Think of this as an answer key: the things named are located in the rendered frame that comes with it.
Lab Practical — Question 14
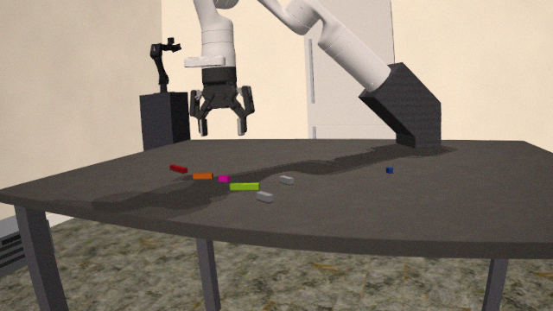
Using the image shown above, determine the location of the orange rod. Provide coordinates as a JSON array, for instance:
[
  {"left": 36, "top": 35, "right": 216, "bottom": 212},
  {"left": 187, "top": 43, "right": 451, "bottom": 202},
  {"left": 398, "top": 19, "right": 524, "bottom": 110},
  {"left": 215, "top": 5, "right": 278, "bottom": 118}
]
[{"left": 193, "top": 173, "right": 213, "bottom": 179}]

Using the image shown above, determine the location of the lime green rod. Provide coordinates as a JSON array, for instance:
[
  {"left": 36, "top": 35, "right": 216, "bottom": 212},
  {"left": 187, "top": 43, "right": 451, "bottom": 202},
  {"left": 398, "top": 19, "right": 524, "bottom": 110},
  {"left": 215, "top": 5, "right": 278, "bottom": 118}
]
[{"left": 230, "top": 183, "right": 260, "bottom": 190}]

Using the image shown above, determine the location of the dark red rod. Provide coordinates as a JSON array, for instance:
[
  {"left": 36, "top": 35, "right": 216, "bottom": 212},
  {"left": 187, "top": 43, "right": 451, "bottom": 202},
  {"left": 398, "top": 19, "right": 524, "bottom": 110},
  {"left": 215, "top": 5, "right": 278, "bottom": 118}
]
[{"left": 170, "top": 164, "right": 188, "bottom": 174}]

